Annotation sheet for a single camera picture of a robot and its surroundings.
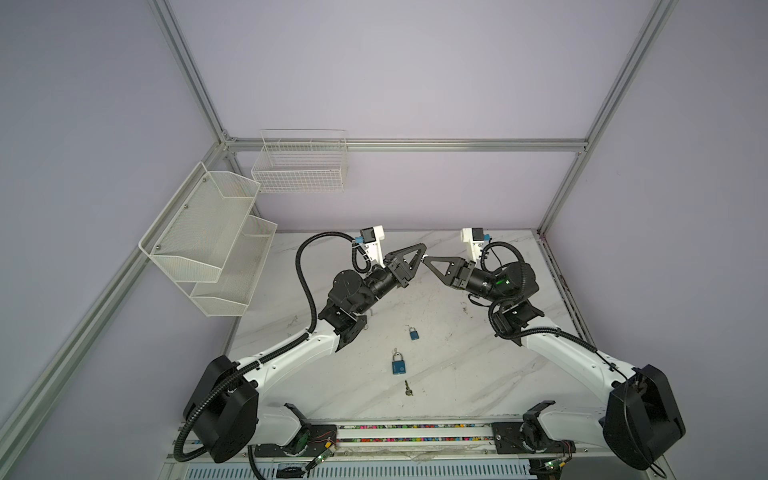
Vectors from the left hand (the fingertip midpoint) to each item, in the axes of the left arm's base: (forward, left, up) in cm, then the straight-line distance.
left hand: (427, 248), depth 64 cm
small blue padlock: (-2, +1, -39) cm, 39 cm away
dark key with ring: (-19, +3, -39) cm, 43 cm away
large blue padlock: (-12, +5, -37) cm, 40 cm away
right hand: (-3, +1, -2) cm, 4 cm away
